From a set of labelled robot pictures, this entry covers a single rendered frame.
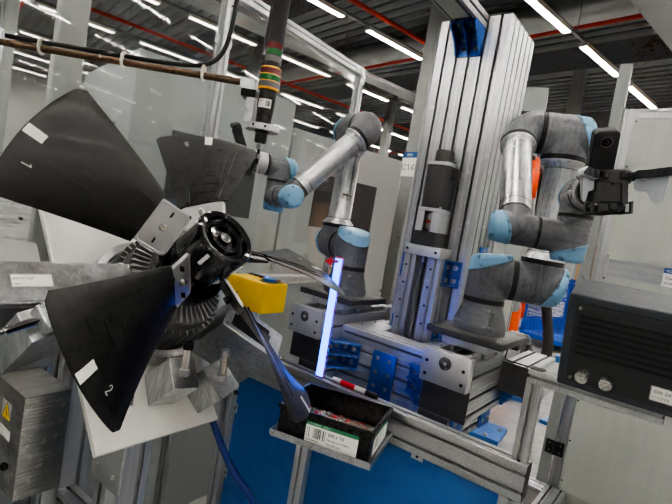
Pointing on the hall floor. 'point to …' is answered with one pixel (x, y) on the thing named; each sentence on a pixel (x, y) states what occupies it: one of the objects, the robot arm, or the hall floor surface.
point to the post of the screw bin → (299, 475)
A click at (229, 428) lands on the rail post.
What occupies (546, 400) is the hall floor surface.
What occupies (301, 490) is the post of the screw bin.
